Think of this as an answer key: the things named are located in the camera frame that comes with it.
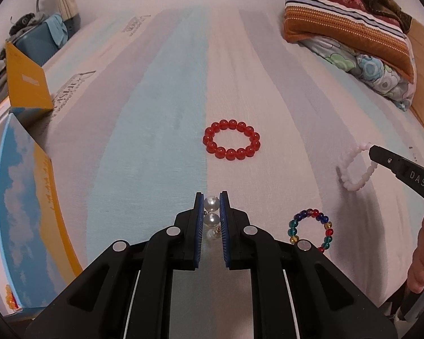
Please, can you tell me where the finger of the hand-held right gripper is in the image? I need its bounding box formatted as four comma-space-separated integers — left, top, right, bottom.
368, 144, 424, 216

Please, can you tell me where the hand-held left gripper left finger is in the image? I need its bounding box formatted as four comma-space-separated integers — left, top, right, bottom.
23, 191, 205, 339

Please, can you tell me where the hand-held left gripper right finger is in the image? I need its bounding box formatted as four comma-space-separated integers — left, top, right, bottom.
218, 191, 400, 339

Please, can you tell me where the white pearl string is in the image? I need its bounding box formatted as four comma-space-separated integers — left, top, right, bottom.
203, 196, 222, 241

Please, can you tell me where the pink bead bracelet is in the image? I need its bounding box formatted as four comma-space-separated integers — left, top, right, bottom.
336, 142, 379, 192

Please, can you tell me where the blue and yellow cardboard box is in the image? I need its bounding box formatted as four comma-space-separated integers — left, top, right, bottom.
0, 40, 83, 318

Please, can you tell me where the person's right hand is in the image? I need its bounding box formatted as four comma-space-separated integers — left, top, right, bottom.
407, 208, 424, 294

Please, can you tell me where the floral pillow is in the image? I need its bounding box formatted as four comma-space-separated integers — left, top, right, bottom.
298, 37, 416, 112

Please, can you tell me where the striped pillow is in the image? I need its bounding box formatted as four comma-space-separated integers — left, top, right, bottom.
283, 0, 416, 78

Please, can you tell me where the teal suitcase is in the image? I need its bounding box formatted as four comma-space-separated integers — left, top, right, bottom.
16, 16, 75, 68

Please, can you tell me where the light blue cloth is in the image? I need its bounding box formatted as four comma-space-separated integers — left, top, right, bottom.
44, 13, 68, 46

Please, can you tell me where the beige curtain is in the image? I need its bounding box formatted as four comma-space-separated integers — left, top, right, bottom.
55, 0, 81, 38

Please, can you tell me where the black bag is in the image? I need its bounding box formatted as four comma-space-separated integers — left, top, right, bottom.
9, 12, 36, 31

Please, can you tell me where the multicolour glass bead bracelet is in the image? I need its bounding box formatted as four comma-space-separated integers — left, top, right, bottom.
288, 209, 334, 253

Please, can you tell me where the red bead bracelet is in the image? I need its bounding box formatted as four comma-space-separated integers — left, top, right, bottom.
202, 119, 261, 160

